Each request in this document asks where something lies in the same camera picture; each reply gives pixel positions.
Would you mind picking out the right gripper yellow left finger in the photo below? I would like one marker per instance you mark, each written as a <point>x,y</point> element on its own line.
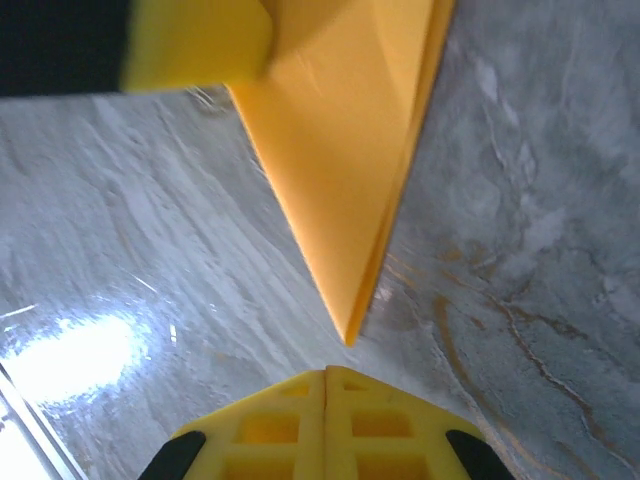
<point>270,435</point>

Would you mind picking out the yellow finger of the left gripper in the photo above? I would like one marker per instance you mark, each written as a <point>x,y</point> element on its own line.
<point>200,40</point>

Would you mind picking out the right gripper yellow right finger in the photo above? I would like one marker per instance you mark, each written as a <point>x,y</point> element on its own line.
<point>400,430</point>

